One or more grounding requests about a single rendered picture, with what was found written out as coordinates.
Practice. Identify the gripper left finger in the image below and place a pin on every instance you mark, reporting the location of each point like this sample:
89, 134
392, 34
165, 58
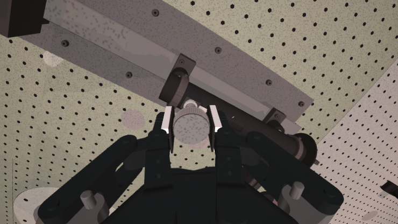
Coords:
93, 174

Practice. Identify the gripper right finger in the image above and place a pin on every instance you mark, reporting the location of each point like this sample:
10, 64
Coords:
279, 168

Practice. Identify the grey knurled thumbscrew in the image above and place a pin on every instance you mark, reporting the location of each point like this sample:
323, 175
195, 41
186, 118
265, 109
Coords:
190, 127

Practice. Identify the small grey iris lever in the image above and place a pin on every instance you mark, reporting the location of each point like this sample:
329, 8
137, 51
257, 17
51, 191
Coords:
316, 162

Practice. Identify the black lens tube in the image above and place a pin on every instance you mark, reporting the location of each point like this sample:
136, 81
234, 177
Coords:
264, 130

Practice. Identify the white round disc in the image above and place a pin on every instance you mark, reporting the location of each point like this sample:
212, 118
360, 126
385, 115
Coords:
26, 204

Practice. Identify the pale perforated board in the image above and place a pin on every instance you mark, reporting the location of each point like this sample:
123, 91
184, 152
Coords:
367, 130

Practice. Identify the small black block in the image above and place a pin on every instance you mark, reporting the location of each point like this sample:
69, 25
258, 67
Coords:
390, 188

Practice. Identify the black tube mount block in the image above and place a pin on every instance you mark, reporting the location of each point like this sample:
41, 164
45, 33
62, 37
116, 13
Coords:
186, 62
275, 116

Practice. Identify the light grey optical rail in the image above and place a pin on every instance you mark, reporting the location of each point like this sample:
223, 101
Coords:
130, 46

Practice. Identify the grey rail base plate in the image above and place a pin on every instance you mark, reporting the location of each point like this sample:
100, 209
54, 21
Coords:
199, 34

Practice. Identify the dark rail carrier block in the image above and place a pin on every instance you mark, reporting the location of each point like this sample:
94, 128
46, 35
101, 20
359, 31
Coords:
18, 15

